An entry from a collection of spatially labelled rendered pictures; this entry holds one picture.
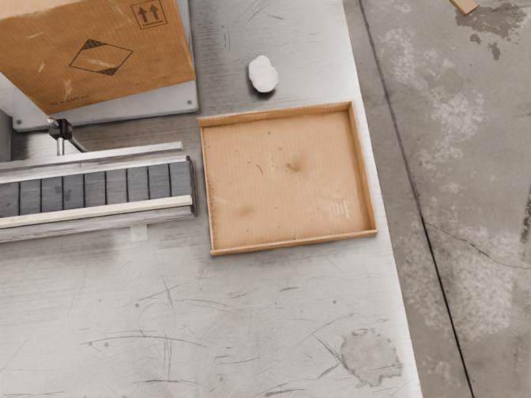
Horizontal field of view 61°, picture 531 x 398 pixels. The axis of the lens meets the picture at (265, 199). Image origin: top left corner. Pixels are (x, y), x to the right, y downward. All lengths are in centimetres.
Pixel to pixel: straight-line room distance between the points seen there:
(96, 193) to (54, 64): 23
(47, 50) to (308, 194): 50
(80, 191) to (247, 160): 31
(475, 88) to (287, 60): 123
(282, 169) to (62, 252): 44
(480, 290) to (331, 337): 107
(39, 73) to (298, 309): 60
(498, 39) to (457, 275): 103
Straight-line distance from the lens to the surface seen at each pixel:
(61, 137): 82
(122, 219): 83
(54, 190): 89
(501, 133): 202
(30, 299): 92
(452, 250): 180
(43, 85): 89
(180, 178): 82
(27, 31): 78
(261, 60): 94
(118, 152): 77
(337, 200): 85
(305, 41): 100
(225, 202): 85
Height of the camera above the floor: 165
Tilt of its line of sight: 75 degrees down
